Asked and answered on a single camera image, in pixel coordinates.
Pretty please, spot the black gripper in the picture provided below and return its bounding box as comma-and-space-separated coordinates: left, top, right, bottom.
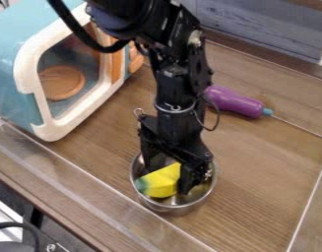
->
136, 103, 212, 195

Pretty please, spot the yellow toy banana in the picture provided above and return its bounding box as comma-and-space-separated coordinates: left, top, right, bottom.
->
133, 162, 180, 198

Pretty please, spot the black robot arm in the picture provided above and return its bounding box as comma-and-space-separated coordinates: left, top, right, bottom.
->
88, 0, 212, 194

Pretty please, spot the silver metal pot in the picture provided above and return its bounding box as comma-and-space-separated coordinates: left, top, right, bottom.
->
128, 107, 218, 216

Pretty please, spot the purple toy eggplant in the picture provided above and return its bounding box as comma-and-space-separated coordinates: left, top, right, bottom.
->
204, 85, 274, 118

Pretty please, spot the clear acrylic barrier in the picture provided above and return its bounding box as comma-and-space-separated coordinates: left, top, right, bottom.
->
0, 118, 215, 252

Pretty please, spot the blue toy microwave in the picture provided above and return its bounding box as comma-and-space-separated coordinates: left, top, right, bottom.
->
0, 0, 144, 142

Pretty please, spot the black cable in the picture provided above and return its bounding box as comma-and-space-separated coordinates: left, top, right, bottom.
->
45, 0, 131, 54

